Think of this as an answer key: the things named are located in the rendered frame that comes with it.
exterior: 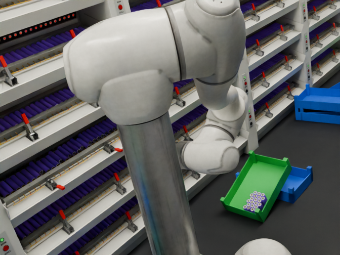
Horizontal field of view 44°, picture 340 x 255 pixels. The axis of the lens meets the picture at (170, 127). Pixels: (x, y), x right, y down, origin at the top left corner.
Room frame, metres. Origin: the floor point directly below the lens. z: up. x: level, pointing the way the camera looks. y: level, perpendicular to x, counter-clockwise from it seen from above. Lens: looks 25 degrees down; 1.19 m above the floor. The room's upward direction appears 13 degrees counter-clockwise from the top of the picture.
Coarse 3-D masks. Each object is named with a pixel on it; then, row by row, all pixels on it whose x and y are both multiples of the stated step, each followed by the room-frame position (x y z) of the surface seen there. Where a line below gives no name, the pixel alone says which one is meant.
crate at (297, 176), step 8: (296, 168) 1.70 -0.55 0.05; (288, 176) 1.72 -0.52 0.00; (296, 176) 1.71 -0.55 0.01; (304, 176) 1.68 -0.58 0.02; (312, 176) 1.64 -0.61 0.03; (288, 184) 1.66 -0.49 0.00; (296, 184) 1.64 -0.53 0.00; (304, 184) 1.59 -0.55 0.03; (280, 192) 1.56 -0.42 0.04; (288, 192) 1.53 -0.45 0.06; (296, 192) 1.54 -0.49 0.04; (288, 200) 1.53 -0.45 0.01
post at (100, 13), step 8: (112, 0) 1.56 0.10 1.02; (88, 8) 1.64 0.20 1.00; (96, 8) 1.60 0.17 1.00; (104, 8) 1.57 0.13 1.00; (112, 8) 1.55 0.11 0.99; (128, 8) 1.60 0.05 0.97; (80, 16) 1.68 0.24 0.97; (96, 16) 1.61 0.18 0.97; (104, 16) 1.57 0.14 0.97; (112, 16) 1.55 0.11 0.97
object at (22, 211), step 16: (112, 144) 1.49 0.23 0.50; (96, 160) 1.40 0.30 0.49; (112, 160) 1.44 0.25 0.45; (64, 176) 1.32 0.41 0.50; (80, 176) 1.33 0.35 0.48; (32, 192) 1.25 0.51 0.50; (48, 192) 1.25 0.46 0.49; (64, 192) 1.28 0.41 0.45; (16, 208) 1.18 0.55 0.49; (32, 208) 1.19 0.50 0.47; (16, 224) 1.15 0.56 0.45
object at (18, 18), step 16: (0, 0) 1.36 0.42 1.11; (16, 0) 1.39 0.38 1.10; (32, 0) 1.43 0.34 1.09; (48, 0) 1.43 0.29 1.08; (64, 0) 1.44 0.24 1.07; (80, 0) 1.48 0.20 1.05; (96, 0) 1.53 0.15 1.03; (0, 16) 1.31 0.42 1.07; (16, 16) 1.31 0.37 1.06; (32, 16) 1.35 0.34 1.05; (48, 16) 1.39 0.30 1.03; (0, 32) 1.28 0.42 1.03
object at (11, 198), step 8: (112, 136) 1.50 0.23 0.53; (96, 144) 1.46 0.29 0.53; (80, 152) 1.41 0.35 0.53; (88, 152) 1.42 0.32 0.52; (72, 160) 1.37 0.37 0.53; (56, 168) 1.33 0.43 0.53; (64, 168) 1.34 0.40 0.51; (72, 168) 1.35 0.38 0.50; (40, 176) 1.29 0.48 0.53; (48, 176) 1.30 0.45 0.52; (32, 184) 1.26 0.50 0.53; (40, 184) 1.28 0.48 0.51; (16, 192) 1.22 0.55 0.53; (24, 192) 1.23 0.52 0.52; (8, 200) 1.19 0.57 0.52
